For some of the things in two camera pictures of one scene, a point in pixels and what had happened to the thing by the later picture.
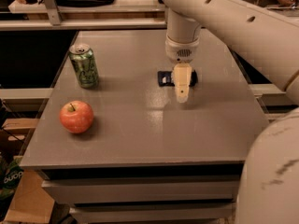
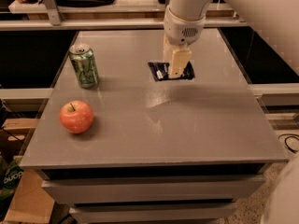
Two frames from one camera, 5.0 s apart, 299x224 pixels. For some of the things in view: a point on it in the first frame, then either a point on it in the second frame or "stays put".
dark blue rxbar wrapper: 165,78 to 161,72
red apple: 76,116 stays put
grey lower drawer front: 172,212 stays put
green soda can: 84,61 stays put
